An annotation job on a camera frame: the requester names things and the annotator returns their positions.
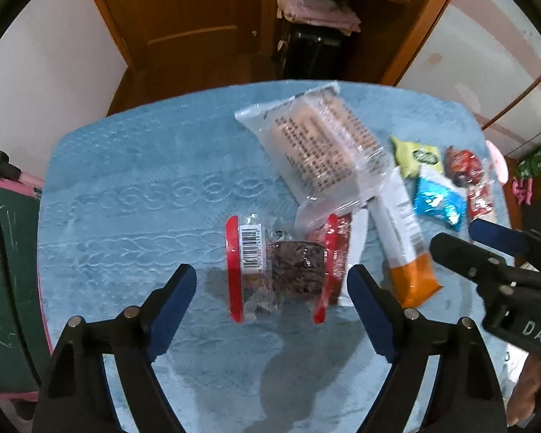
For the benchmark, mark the wooden shelf unit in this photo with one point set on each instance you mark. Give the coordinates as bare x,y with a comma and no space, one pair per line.
387,31

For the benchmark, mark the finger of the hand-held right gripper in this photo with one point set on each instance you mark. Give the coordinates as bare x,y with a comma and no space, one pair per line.
464,252
500,237

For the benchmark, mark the black easel knob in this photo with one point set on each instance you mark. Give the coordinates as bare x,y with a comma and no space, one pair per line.
4,164

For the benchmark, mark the green packet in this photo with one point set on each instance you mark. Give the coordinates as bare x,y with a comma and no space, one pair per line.
538,160

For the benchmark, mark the black suitcase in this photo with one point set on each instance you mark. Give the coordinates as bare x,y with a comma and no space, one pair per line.
309,52

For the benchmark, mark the red-edged dark snack packet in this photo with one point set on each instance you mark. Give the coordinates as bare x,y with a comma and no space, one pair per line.
293,266

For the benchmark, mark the wooden door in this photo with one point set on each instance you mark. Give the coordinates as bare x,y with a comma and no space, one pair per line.
185,22

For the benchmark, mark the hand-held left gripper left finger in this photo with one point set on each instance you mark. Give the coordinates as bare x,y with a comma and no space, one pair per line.
176,306

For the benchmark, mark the blue textured towel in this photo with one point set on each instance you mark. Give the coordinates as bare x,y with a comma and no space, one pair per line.
139,216

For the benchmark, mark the yellow-green candy packet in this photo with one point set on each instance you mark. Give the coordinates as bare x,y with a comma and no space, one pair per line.
417,155

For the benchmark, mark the red white snack packet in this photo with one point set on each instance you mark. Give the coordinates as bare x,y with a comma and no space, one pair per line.
355,252

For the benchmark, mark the floral wardrobe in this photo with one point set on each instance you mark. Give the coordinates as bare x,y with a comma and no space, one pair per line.
491,54

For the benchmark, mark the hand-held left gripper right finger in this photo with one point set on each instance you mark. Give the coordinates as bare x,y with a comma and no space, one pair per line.
369,311

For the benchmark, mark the green chalkboard pink frame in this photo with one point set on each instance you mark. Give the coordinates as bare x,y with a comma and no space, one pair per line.
4,302

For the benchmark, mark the large clear cracker bag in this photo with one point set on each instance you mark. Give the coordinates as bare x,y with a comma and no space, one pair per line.
324,144

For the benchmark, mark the pink toy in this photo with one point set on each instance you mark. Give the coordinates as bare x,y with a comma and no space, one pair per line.
523,189

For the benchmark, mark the blue candy packet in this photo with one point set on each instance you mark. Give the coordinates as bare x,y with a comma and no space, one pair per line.
439,203

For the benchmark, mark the long white orange snack packet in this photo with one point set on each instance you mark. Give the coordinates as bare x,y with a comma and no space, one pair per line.
401,234

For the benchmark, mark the dark red candy packet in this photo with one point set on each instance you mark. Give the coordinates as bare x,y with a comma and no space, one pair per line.
462,162

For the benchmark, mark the person's right hand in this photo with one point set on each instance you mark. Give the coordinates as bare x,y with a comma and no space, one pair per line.
525,392

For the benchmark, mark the folded pink clothes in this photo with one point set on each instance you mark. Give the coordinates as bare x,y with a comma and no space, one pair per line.
318,7

